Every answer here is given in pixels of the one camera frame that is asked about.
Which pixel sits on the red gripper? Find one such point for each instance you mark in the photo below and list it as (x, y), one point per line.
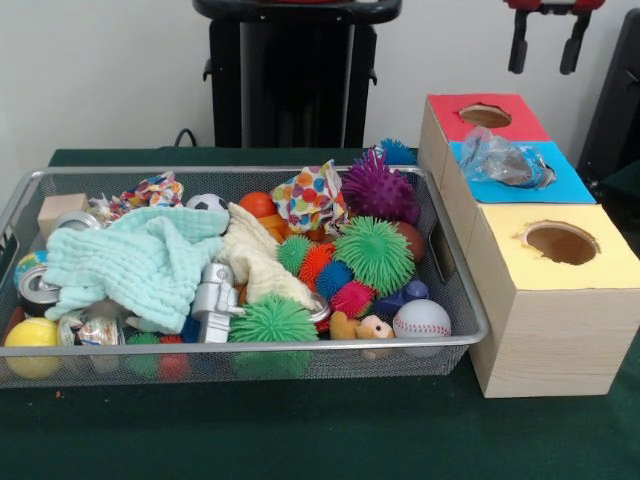
(520, 4)

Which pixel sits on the blue spiky ball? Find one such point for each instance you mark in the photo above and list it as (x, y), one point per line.
(397, 150)

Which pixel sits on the mint green cloth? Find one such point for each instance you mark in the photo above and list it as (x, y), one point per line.
(130, 260)

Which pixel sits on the wooden box with three holes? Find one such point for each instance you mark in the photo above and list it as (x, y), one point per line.
(550, 340)

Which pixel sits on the silver mesh bin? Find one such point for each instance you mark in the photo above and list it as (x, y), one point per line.
(150, 348)

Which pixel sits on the black chair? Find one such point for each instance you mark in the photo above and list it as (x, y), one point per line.
(620, 100)

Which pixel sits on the purple spiky ball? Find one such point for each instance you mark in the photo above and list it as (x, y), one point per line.
(377, 190)

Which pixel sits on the large green spiky ball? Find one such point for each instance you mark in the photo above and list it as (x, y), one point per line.
(375, 252)

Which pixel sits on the white baseball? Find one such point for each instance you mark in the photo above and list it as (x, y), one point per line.
(421, 320)

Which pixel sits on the cream cloth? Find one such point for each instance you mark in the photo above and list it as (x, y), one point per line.
(250, 245)

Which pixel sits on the small soccer ball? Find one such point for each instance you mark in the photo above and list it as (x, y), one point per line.
(207, 202)

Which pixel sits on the silver toy robot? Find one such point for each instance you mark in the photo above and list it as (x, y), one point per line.
(212, 310)

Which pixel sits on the dark green tablecloth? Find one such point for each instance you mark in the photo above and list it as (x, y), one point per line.
(300, 435)

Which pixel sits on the wooden cube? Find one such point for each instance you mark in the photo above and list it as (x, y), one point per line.
(57, 210)

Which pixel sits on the yellow ball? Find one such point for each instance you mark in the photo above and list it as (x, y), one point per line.
(30, 332)

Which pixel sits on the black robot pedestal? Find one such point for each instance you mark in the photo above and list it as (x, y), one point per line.
(300, 75)

